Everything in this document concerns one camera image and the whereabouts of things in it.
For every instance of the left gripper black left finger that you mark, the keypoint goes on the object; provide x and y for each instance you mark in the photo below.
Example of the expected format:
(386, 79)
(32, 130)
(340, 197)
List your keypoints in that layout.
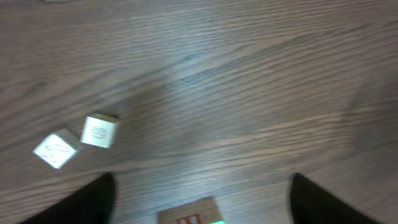
(92, 204)

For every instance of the red wooden block letter E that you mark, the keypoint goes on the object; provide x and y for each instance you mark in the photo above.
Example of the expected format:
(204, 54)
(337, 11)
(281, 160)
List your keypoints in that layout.
(202, 211)

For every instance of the white wooden block red drawing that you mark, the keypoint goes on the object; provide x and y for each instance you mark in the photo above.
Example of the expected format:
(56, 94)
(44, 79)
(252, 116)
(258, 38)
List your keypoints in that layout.
(58, 148)

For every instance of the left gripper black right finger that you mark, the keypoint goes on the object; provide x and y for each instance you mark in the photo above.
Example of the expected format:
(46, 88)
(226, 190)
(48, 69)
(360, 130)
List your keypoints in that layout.
(311, 204)

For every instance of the white wooden block green side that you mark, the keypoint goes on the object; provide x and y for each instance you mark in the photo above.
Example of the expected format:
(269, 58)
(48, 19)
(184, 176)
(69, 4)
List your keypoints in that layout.
(99, 130)

